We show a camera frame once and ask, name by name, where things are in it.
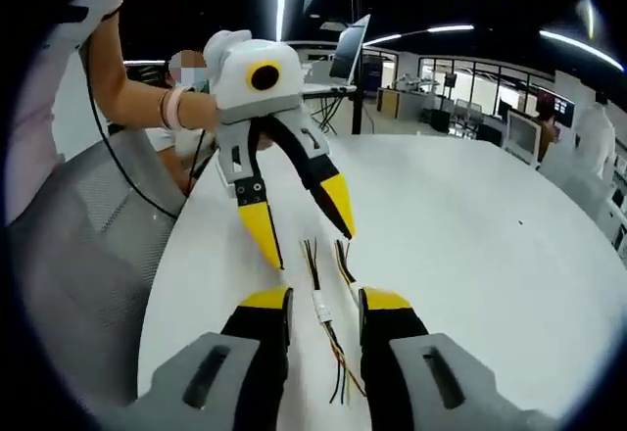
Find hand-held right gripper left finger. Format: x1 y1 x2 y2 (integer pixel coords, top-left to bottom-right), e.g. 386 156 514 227
146 285 296 431

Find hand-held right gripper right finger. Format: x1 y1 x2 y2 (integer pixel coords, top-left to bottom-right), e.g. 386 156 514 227
356 285 511 431

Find JST connector red wires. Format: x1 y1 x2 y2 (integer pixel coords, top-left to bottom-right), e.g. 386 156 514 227
315 306 369 408

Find JST socket black white wires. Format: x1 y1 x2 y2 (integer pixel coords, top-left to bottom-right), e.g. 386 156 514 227
299 236 335 311
333 236 365 308

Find person's left hand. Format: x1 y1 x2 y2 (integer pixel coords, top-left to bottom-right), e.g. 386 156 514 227
178 91 222 133

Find pink wristband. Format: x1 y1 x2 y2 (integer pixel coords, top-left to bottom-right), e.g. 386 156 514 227
158 86 190 131

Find black stand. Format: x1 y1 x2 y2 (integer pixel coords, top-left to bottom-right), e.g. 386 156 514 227
349 0 367 137

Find white side table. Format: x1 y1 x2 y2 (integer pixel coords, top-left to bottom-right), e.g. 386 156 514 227
292 81 360 98

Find ceiling light strip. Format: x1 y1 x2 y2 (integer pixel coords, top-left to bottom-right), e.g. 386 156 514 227
538 28 627 73
363 24 476 48
275 0 290 41

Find dark flat monitor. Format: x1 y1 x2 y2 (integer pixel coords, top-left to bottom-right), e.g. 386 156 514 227
328 14 372 82

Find grey mesh office chair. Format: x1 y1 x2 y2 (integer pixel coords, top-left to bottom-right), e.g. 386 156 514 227
8 129 198 406

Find white boxy monitor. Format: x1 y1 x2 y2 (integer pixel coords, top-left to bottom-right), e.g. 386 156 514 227
505 108 543 165

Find person's pink clothing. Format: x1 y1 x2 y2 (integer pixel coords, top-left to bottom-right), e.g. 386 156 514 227
3 48 68 224

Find black cable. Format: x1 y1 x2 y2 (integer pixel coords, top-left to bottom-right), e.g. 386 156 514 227
79 33 184 221

